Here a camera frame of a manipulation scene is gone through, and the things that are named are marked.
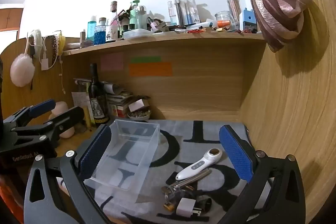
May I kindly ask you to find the clear plastic box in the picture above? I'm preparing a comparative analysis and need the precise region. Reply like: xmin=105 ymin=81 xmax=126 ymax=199
xmin=83 ymin=119 xmax=160 ymax=204

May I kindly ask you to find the pink mug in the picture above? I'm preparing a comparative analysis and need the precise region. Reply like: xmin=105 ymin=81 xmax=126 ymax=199
xmin=50 ymin=101 xmax=76 ymax=139

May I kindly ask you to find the white handheld facial massager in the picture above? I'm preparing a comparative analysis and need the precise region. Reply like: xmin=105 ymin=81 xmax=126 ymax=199
xmin=175 ymin=148 xmax=223 ymax=180

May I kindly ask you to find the jar of blue beads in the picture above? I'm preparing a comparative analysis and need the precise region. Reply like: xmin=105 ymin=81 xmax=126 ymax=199
xmin=94 ymin=18 xmax=107 ymax=45

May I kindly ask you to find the grey printed mat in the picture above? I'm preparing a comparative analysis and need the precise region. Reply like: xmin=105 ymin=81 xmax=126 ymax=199
xmin=59 ymin=119 xmax=272 ymax=224

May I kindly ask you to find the white fluffy puff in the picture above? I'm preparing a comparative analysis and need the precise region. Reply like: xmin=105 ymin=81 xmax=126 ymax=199
xmin=10 ymin=54 xmax=35 ymax=87

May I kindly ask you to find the small white box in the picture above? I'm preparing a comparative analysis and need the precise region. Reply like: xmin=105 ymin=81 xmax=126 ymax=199
xmin=128 ymin=99 xmax=146 ymax=112

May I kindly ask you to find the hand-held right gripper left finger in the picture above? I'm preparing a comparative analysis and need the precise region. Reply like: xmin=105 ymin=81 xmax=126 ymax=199
xmin=24 ymin=124 xmax=113 ymax=224

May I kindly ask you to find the clear tube of pencils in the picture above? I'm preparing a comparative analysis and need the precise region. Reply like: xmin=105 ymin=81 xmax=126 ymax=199
xmin=226 ymin=0 xmax=241 ymax=30

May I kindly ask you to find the orange sticky note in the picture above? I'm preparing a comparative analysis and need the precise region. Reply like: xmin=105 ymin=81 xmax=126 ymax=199
xmin=129 ymin=62 xmax=173 ymax=77

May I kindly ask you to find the blue pencil sharpener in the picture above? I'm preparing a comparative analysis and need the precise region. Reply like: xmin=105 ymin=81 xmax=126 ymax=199
xmin=243 ymin=8 xmax=257 ymax=31

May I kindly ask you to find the dark wine bottle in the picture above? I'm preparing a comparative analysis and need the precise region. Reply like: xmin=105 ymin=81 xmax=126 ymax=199
xmin=88 ymin=63 xmax=109 ymax=125

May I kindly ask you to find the blue liquid bottle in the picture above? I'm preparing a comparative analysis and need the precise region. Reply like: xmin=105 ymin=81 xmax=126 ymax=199
xmin=87 ymin=16 xmax=98 ymax=42

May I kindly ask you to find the white charger with cable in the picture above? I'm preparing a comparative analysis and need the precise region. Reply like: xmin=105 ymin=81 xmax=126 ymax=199
xmin=26 ymin=34 xmax=62 ymax=71

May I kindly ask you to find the bunch of keys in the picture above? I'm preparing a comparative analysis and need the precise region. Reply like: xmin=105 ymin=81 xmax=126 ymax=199
xmin=161 ymin=183 xmax=196 ymax=211

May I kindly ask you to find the pink sticky note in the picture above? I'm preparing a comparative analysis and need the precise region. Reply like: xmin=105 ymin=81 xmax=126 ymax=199
xmin=101 ymin=53 xmax=124 ymax=71

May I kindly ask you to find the bowl of beads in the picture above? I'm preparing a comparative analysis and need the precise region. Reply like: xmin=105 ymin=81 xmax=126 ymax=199
xmin=127 ymin=109 xmax=151 ymax=122

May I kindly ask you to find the stack of books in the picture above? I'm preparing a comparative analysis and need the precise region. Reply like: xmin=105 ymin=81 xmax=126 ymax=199
xmin=105 ymin=82 xmax=151 ymax=118

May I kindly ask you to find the clear silver-capped bottle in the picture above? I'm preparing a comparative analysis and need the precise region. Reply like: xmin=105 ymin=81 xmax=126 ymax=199
xmin=136 ymin=5 xmax=148 ymax=30

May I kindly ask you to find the toothbrush blister pack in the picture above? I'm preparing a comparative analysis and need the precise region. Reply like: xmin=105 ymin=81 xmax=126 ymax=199
xmin=183 ymin=0 xmax=201 ymax=25
xmin=167 ymin=0 xmax=185 ymax=26

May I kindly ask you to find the green pump bottle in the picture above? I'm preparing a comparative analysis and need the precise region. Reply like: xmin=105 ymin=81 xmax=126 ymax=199
xmin=130 ymin=0 xmax=141 ymax=30

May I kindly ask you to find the white charger plug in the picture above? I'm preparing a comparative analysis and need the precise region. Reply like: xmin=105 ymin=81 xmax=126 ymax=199
xmin=176 ymin=198 xmax=202 ymax=216

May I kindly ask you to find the white printed cup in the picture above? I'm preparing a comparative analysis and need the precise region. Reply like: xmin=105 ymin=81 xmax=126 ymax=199
xmin=105 ymin=25 xmax=118 ymax=43

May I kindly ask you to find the white paper note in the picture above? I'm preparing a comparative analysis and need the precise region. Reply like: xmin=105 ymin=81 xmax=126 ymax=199
xmin=71 ymin=92 xmax=89 ymax=109

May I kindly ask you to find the green sticky note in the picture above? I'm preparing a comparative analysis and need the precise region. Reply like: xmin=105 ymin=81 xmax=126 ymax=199
xmin=130 ymin=56 xmax=161 ymax=63

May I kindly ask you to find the clear plastic tray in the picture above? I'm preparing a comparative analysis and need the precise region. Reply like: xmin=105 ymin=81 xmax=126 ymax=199
xmin=122 ymin=28 xmax=153 ymax=40

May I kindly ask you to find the yellow hanging pouch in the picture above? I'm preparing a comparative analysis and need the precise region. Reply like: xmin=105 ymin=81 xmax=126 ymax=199
xmin=56 ymin=31 xmax=66 ymax=55

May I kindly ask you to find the silver metal tube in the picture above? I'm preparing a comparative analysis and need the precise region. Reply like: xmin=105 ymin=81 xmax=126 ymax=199
xmin=168 ymin=169 xmax=212 ymax=189

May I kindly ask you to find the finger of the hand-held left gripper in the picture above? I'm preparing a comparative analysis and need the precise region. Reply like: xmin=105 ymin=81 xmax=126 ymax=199
xmin=10 ymin=106 xmax=85 ymax=151
xmin=3 ymin=99 xmax=56 ymax=132

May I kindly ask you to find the tall brown-capped bottle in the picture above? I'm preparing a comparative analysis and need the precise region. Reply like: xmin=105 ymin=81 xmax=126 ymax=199
xmin=110 ymin=1 xmax=118 ymax=26

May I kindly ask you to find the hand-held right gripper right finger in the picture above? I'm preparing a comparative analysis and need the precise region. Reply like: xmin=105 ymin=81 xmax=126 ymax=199
xmin=217 ymin=124 xmax=306 ymax=224

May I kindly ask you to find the white hanging cloth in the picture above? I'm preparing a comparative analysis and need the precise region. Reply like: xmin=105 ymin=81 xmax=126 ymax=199
xmin=27 ymin=29 xmax=44 ymax=47

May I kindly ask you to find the glass jar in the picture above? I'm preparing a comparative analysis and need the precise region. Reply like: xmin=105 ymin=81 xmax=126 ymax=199
xmin=215 ymin=11 xmax=232 ymax=29

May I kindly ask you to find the pink sheer scarf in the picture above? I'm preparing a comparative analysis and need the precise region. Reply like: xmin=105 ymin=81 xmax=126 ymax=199
xmin=214 ymin=0 xmax=317 ymax=53

